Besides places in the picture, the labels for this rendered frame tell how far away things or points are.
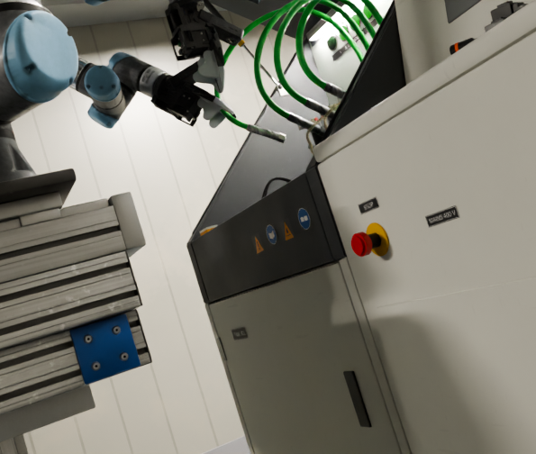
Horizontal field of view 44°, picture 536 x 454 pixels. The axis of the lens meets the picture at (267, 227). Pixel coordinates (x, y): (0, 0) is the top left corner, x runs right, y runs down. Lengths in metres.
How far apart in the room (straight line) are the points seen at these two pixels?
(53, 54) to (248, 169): 0.89
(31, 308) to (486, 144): 0.66
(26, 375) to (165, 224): 2.42
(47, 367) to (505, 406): 0.65
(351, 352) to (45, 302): 0.51
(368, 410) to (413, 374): 0.17
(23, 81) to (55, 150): 2.42
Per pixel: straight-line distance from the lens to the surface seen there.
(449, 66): 0.86
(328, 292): 1.18
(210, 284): 1.66
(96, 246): 1.06
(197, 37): 1.52
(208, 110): 1.63
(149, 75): 1.72
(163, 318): 3.36
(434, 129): 0.89
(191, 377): 3.39
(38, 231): 1.06
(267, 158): 1.85
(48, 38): 1.05
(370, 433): 1.23
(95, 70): 1.60
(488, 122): 0.82
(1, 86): 1.04
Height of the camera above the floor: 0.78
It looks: 5 degrees up
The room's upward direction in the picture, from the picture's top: 18 degrees counter-clockwise
